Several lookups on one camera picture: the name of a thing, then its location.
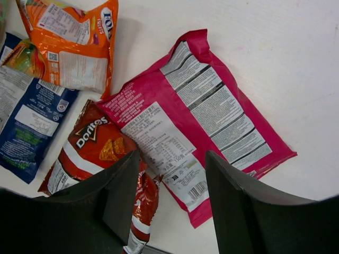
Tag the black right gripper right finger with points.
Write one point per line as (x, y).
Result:
(252, 217)

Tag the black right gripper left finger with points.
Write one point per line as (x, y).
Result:
(93, 216)

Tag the red Doritos chip bag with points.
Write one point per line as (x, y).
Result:
(94, 144)

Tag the blue snack bag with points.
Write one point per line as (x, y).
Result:
(32, 111)

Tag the pink chip bag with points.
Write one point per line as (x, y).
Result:
(188, 103)

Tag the orange Fox's fruits candy bag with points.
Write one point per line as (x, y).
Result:
(67, 46)

